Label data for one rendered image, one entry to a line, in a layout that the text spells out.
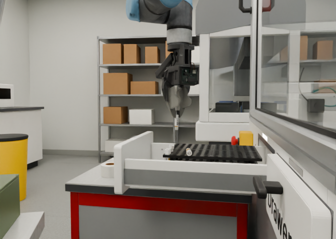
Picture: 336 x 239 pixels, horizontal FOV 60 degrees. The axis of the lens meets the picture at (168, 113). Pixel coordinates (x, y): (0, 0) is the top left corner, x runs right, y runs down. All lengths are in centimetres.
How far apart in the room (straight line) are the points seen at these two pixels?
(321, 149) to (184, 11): 63
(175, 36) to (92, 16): 468
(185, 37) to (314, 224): 65
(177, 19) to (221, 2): 78
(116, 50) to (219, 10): 330
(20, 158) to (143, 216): 241
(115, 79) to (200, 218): 395
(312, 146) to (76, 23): 535
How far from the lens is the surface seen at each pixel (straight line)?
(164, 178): 65
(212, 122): 156
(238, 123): 156
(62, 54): 561
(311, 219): 32
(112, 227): 101
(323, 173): 33
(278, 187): 44
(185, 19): 87
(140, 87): 464
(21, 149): 324
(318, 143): 34
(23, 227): 72
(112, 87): 472
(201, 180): 64
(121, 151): 65
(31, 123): 464
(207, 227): 94
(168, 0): 70
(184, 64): 82
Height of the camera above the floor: 103
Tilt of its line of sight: 3 degrees down
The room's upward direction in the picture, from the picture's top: straight up
